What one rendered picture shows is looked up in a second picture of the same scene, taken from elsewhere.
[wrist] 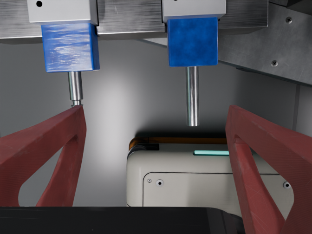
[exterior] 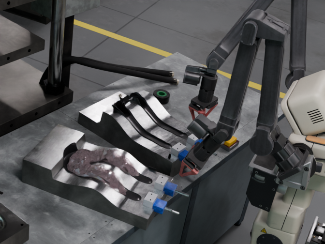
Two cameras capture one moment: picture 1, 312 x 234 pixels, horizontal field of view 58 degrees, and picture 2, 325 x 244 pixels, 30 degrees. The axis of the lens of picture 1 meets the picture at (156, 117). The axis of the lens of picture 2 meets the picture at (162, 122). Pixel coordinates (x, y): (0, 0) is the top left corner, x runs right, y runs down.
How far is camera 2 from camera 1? 208 cm
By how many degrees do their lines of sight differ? 59
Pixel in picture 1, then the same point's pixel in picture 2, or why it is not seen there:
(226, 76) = not seen: outside the picture
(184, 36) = (168, 186)
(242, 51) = not seen: hidden behind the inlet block
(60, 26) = (155, 202)
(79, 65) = (165, 203)
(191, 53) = (172, 187)
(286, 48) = (179, 183)
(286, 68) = (184, 185)
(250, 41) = not seen: hidden behind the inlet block
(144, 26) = (161, 193)
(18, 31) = (150, 212)
